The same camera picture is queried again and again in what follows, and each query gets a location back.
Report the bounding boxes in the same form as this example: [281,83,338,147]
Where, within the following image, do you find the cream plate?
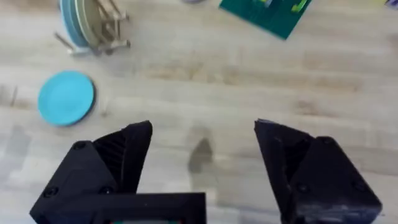
[74,0,108,48]

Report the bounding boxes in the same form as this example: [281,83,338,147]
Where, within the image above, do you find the turquoise round plate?
[37,70,96,128]

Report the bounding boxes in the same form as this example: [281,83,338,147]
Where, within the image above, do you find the blue plate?
[59,0,90,49]

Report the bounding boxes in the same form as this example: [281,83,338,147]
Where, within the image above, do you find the green board with toy blocks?
[218,0,313,40]

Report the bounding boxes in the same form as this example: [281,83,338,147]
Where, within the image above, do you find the wooden peg dish rack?
[54,0,131,57]

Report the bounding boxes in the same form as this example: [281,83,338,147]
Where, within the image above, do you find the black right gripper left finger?
[29,120,154,224]

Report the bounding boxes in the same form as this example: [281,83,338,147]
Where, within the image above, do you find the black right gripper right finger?
[254,118,383,224]

